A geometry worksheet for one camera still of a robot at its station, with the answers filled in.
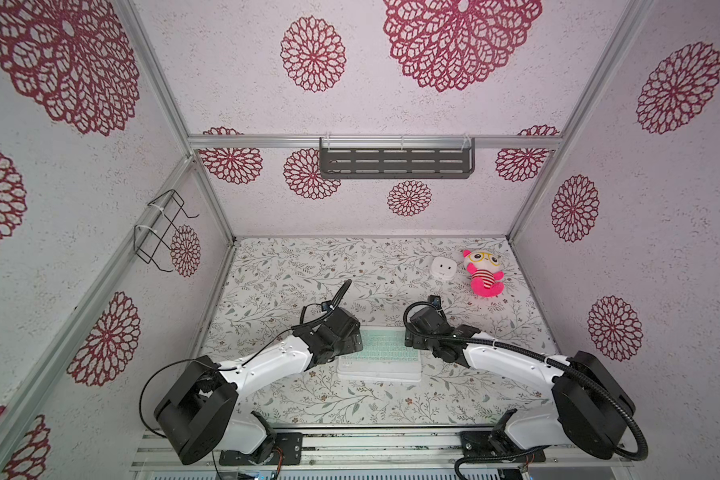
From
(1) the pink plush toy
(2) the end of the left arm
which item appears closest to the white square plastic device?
(1) the pink plush toy

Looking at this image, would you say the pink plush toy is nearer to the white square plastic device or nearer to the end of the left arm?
the white square plastic device

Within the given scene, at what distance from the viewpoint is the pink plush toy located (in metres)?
1.02
